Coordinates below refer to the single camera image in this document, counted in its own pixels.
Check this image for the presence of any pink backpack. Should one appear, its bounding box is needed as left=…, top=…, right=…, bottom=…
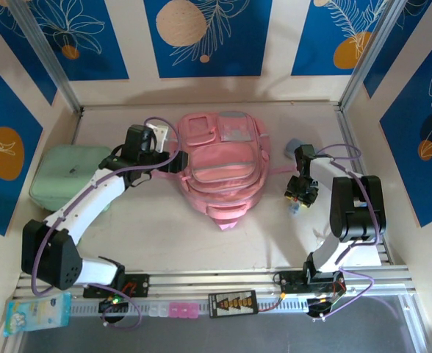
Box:
left=153, top=110, right=298, bottom=232

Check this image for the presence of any aluminium side rail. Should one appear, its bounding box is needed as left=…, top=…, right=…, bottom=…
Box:
left=68, top=108, right=84, bottom=147
left=335, top=104, right=393, bottom=268

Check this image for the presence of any pink plastic clip box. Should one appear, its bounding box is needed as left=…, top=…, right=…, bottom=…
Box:
left=168, top=301, right=198, bottom=319

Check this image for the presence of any orange power wire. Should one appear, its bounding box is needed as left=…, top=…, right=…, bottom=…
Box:
left=257, top=292, right=287, bottom=313

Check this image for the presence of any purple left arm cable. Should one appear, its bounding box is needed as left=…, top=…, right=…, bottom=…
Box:
left=31, top=116, right=182, bottom=329

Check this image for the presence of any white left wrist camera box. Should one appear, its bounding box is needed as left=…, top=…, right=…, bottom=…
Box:
left=144, top=122, right=170, bottom=154

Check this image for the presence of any clear plastic clip box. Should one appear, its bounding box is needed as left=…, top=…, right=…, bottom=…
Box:
left=148, top=302, right=170, bottom=318

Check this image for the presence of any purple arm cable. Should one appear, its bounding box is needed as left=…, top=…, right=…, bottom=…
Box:
left=31, top=116, right=182, bottom=329
left=313, top=143, right=386, bottom=323

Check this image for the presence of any blue wet wipes packet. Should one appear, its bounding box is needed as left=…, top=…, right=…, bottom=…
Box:
left=3, top=292, right=73, bottom=338

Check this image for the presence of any black controller board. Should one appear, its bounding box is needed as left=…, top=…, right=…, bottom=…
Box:
left=98, top=296, right=131, bottom=314
left=306, top=296, right=337, bottom=317

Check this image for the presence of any aluminium mounting rail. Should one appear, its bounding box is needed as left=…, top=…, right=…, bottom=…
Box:
left=13, top=270, right=417, bottom=299

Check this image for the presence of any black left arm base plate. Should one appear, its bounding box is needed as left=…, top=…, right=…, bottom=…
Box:
left=82, top=274, right=151, bottom=299

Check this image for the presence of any black charging board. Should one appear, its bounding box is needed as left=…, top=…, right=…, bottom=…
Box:
left=207, top=289, right=259, bottom=319

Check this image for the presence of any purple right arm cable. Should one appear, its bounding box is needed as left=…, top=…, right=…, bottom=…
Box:
left=313, top=143, right=386, bottom=323

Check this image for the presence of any grey blue glasses case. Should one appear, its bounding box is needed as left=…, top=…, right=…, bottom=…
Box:
left=283, top=138, right=317, bottom=160

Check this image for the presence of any white slotted cable duct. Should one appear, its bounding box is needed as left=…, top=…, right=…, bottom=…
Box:
left=68, top=297, right=309, bottom=318

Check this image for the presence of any aluminium frame post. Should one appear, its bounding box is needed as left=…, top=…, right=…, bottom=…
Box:
left=339, top=0, right=404, bottom=111
left=8, top=0, right=83, bottom=113

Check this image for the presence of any mint green fabric case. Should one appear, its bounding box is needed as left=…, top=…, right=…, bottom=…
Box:
left=29, top=145, right=115, bottom=213

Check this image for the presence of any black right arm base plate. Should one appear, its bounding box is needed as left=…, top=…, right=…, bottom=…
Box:
left=277, top=271, right=346, bottom=295

